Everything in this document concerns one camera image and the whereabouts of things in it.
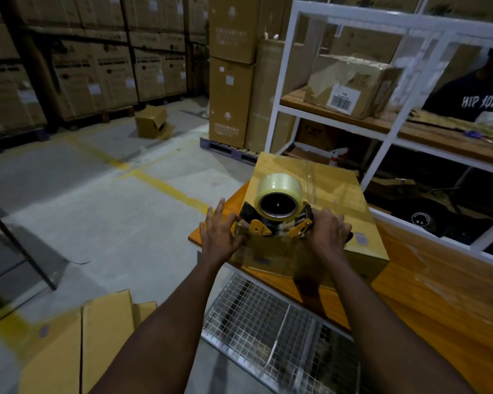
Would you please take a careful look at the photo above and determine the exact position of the white spray bottle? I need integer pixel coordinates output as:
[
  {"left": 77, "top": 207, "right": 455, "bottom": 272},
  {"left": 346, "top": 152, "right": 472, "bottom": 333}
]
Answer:
[{"left": 328, "top": 147, "right": 349, "bottom": 167}]

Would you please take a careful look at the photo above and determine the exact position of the white wire mesh shelf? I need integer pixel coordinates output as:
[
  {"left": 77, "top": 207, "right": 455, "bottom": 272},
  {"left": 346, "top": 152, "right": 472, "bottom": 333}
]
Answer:
[{"left": 201, "top": 273, "right": 375, "bottom": 394}]

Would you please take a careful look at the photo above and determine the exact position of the person's right hand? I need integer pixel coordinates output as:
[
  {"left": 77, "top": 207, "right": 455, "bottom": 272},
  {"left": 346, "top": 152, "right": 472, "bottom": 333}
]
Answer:
[{"left": 303, "top": 207, "right": 354, "bottom": 263}]

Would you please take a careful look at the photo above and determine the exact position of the white metal shelf frame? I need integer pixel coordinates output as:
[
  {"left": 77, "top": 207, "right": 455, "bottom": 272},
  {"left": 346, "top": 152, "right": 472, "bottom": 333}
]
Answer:
[{"left": 264, "top": 0, "right": 493, "bottom": 271}]

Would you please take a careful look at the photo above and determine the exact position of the wide brown cardboard box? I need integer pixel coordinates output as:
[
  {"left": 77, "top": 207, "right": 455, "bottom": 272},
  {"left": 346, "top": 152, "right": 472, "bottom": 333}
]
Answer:
[{"left": 208, "top": 0, "right": 268, "bottom": 64}]

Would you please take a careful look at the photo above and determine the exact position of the wall of stacked cartons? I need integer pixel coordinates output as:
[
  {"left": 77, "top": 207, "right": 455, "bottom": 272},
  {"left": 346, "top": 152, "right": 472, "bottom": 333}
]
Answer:
[{"left": 0, "top": 0, "right": 210, "bottom": 138}]

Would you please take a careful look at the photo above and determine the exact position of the clear packing tape roll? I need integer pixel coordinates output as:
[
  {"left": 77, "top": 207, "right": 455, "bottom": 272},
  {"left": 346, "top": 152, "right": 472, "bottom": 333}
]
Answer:
[{"left": 254, "top": 172, "right": 305, "bottom": 222}]

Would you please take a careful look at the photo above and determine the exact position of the person's right forearm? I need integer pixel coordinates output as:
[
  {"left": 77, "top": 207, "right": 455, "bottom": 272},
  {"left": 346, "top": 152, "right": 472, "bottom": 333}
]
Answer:
[{"left": 318, "top": 254, "right": 477, "bottom": 394}]

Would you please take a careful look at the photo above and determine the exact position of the yellow cardboard box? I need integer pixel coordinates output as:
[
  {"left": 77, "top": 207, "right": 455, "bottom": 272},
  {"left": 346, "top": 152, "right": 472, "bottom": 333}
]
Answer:
[
  {"left": 132, "top": 301, "right": 158, "bottom": 329},
  {"left": 18, "top": 289, "right": 134, "bottom": 394}
]

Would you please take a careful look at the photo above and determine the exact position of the tall plain cardboard box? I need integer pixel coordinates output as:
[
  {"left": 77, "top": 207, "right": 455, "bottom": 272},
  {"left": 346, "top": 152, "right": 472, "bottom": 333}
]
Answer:
[{"left": 245, "top": 36, "right": 313, "bottom": 154}]

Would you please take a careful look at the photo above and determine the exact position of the dark-legged table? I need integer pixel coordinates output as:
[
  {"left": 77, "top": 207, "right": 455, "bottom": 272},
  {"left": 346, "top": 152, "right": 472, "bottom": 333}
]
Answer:
[{"left": 0, "top": 195, "right": 68, "bottom": 329}]

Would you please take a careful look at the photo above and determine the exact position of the yellow-brown cardboard box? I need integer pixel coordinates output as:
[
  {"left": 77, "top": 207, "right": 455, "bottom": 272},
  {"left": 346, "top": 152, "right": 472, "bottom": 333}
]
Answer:
[{"left": 234, "top": 151, "right": 391, "bottom": 290}]

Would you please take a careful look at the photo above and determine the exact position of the printed brown cardboard box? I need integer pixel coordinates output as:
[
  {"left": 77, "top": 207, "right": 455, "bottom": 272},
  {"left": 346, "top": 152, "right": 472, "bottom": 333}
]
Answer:
[{"left": 295, "top": 120, "right": 342, "bottom": 152}]

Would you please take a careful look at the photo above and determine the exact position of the blue pallet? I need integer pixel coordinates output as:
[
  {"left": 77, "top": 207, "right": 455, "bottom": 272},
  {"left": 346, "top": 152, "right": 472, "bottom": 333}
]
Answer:
[{"left": 200, "top": 137, "right": 260, "bottom": 165}]

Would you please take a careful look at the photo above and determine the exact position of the flattened cardboard sheet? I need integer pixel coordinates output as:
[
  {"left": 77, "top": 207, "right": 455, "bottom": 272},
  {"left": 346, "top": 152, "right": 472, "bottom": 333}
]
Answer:
[{"left": 406, "top": 108, "right": 493, "bottom": 138}]

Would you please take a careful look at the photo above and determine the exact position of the person's left forearm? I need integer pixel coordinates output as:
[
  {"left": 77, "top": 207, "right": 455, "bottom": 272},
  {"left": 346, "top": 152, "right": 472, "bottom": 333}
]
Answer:
[{"left": 90, "top": 258, "right": 231, "bottom": 394}]

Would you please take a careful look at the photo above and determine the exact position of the small box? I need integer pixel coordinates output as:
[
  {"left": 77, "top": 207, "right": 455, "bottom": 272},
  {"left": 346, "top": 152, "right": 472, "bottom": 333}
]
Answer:
[{"left": 134, "top": 104, "right": 175, "bottom": 140}]

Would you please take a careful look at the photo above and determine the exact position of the taped box with barcode label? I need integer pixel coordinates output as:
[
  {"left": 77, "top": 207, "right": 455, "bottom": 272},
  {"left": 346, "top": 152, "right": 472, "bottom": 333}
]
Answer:
[{"left": 303, "top": 54, "right": 403, "bottom": 119}]

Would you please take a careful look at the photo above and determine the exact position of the orange wooden table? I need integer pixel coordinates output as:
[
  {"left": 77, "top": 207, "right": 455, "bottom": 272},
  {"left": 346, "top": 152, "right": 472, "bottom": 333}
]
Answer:
[{"left": 188, "top": 180, "right": 493, "bottom": 394}]

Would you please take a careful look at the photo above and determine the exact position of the person's left hand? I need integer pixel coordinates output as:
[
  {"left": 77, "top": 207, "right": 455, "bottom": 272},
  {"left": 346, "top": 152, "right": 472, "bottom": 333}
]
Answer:
[{"left": 199, "top": 197, "right": 247, "bottom": 267}]

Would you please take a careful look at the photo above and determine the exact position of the wooden shelf board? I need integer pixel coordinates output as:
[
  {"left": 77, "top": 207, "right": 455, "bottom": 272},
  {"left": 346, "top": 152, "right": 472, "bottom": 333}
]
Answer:
[{"left": 280, "top": 88, "right": 493, "bottom": 169}]

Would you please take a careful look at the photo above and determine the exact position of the black round-logo device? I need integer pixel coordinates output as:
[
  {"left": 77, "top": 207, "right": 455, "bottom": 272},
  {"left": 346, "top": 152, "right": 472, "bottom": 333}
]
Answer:
[{"left": 409, "top": 202, "right": 452, "bottom": 236}]

